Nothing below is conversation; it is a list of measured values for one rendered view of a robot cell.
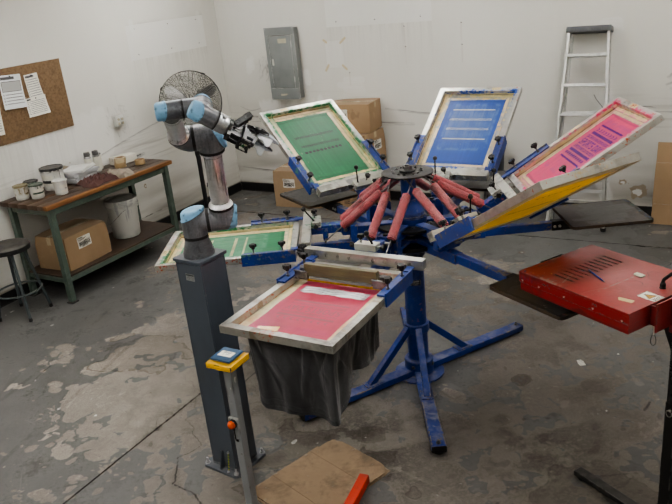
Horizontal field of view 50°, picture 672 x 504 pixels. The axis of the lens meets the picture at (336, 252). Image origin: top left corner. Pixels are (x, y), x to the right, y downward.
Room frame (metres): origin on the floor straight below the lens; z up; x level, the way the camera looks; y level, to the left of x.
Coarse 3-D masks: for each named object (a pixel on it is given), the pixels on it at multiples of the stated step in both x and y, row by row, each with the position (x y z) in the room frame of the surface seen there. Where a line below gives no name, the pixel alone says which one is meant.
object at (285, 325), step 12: (300, 288) 3.28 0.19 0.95; (336, 288) 3.23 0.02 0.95; (288, 300) 3.15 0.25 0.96; (312, 300) 3.12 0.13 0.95; (324, 300) 3.11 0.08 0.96; (276, 312) 3.03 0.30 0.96; (252, 324) 2.93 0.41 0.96; (264, 324) 2.91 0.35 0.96; (276, 324) 2.90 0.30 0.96; (288, 324) 2.89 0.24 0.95
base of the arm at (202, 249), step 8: (184, 240) 3.23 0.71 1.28; (192, 240) 3.20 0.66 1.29; (200, 240) 3.20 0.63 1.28; (208, 240) 3.24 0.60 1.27; (184, 248) 3.22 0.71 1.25; (192, 248) 3.19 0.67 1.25; (200, 248) 3.19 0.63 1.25; (208, 248) 3.21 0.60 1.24; (184, 256) 3.21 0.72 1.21; (192, 256) 3.18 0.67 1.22; (200, 256) 3.18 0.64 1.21; (208, 256) 3.20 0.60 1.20
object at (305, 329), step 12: (348, 288) 3.22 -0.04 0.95; (360, 288) 3.20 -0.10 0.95; (336, 300) 3.09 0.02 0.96; (348, 300) 3.08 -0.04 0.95; (360, 300) 3.06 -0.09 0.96; (348, 312) 2.95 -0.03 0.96; (300, 324) 2.88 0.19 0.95; (312, 324) 2.87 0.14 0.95; (336, 324) 2.84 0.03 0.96; (312, 336) 2.75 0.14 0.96; (324, 336) 2.74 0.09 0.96
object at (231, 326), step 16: (384, 272) 3.29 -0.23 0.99; (400, 272) 3.27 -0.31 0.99; (272, 288) 3.23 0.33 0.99; (256, 304) 3.07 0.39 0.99; (384, 304) 2.99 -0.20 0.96; (240, 320) 2.95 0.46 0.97; (352, 320) 2.79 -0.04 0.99; (368, 320) 2.85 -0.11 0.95; (240, 336) 2.82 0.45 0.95; (256, 336) 2.78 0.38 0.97; (272, 336) 2.73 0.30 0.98; (288, 336) 2.71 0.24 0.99; (304, 336) 2.69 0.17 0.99; (336, 336) 2.66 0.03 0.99
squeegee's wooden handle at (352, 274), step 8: (304, 264) 3.34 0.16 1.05; (312, 264) 3.32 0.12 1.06; (320, 264) 3.31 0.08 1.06; (328, 264) 3.29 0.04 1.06; (312, 272) 3.32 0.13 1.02; (320, 272) 3.29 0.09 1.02; (328, 272) 3.27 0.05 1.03; (336, 272) 3.25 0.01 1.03; (344, 272) 3.22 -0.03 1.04; (352, 272) 3.20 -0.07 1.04; (360, 272) 3.18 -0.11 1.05; (368, 272) 3.15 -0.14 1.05; (376, 272) 3.14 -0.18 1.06; (344, 280) 3.22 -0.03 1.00; (352, 280) 3.20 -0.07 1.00; (360, 280) 3.18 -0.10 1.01; (368, 280) 3.16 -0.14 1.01
